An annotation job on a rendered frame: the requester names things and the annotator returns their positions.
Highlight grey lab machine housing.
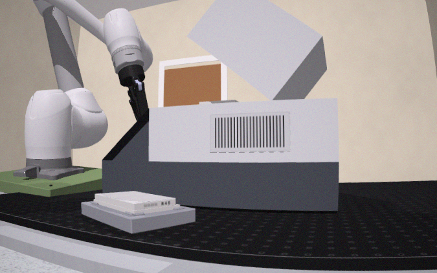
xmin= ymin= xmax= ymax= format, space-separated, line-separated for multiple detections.
xmin=102 ymin=0 xmax=339 ymax=212

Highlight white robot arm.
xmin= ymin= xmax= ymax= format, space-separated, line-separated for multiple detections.
xmin=13 ymin=0 xmax=153 ymax=180

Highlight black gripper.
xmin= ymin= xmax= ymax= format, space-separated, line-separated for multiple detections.
xmin=118 ymin=65 xmax=148 ymax=121

